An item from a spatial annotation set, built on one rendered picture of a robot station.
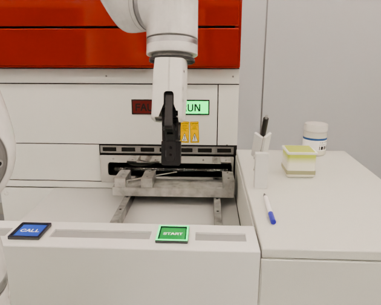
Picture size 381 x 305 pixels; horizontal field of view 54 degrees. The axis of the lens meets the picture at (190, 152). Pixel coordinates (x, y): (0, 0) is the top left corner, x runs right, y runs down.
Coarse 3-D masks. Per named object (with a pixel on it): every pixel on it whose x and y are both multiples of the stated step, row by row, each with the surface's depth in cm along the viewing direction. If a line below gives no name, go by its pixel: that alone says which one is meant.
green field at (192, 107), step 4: (188, 104) 118; (192, 104) 118; (196, 104) 118; (200, 104) 118; (204, 104) 118; (188, 108) 118; (192, 108) 118; (196, 108) 118; (200, 108) 118; (204, 108) 118; (188, 112) 119; (192, 112) 119; (196, 112) 119; (200, 112) 119; (204, 112) 119
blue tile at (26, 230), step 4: (20, 228) 69; (24, 228) 69; (28, 228) 69; (32, 228) 69; (36, 228) 69; (40, 228) 69; (16, 232) 67; (20, 232) 67; (24, 232) 67; (28, 232) 67; (32, 232) 67; (36, 232) 67; (40, 232) 67
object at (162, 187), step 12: (132, 180) 118; (156, 180) 118; (168, 180) 118; (180, 180) 118; (192, 180) 118; (204, 180) 118; (216, 180) 118; (120, 192) 113; (132, 192) 112; (144, 192) 112; (156, 192) 112; (168, 192) 112; (180, 192) 112; (192, 192) 112; (204, 192) 111; (216, 192) 111; (228, 192) 111
